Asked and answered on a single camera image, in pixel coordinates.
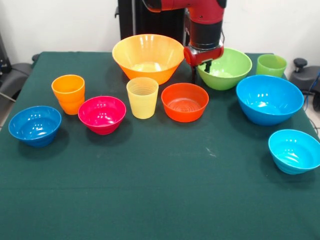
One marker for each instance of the orange cup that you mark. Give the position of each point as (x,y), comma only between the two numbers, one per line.
(68,100)

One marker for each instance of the yellow cup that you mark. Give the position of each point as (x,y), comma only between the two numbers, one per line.
(142,107)

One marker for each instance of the grey chair base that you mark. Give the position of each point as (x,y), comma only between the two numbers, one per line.
(15,75)

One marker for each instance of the small dark blue bowl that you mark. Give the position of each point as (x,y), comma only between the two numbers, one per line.
(35,132)

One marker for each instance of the pink bowl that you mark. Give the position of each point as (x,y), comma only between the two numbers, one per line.
(102,122)

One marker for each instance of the dark green tablecloth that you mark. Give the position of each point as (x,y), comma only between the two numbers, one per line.
(160,187)

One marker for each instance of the green cup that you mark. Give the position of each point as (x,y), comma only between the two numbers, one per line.
(271,68)

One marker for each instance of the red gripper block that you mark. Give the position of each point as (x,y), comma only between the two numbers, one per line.
(202,57)

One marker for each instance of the red-orange bowl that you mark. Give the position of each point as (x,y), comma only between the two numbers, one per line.
(185,113)

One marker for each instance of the small light blue bowl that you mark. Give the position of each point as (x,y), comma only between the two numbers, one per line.
(292,160)

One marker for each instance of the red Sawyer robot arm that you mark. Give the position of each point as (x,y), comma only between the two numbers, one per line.
(205,15)

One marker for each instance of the large blue bowl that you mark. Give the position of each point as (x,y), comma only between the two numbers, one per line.
(270,112)

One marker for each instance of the large yellow-orange bowl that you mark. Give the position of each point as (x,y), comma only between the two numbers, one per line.
(147,50)

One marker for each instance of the green bowl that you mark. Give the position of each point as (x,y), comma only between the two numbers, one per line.
(232,75)

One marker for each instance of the black chair base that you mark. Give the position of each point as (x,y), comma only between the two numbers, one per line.
(303,77)

